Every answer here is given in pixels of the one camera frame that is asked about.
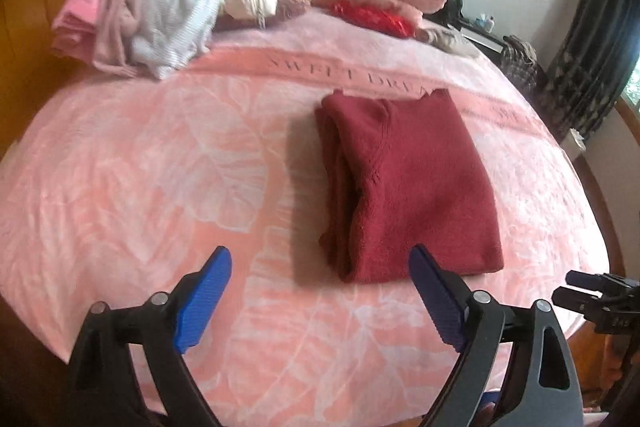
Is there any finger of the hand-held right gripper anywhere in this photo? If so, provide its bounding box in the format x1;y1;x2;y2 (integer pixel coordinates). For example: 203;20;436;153
566;271;607;294
552;287;599;314

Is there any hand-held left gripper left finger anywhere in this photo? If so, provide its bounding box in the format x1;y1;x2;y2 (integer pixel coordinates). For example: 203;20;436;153
65;245;233;427

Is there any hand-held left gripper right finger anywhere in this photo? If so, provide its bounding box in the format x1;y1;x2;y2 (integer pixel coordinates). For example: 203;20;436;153
408;244;586;427

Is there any dark red knit sweater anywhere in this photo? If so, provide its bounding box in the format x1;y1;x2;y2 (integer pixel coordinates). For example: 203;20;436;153
315;88;505;284

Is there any pink leaf-print blanket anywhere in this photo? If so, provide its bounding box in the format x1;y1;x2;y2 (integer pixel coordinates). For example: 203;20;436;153
0;4;611;418

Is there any dark patterned curtain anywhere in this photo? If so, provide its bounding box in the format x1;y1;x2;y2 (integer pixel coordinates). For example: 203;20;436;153
537;0;640;140

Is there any plaid bag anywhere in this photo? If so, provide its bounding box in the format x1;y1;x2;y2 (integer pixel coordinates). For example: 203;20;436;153
500;35;543;92

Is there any beige cloth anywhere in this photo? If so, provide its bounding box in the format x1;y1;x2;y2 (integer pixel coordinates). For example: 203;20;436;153
417;24;483;58

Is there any dark side table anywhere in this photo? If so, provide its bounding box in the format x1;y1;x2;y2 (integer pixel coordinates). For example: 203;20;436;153
445;0;506;54

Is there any red lace cloth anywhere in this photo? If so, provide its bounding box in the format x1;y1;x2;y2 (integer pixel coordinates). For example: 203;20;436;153
329;0;417;38

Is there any dusty pink garment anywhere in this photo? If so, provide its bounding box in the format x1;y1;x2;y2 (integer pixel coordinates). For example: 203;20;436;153
92;0;151;78

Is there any wooden bed frame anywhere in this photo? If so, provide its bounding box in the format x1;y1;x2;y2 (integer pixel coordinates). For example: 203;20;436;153
570;97;640;280

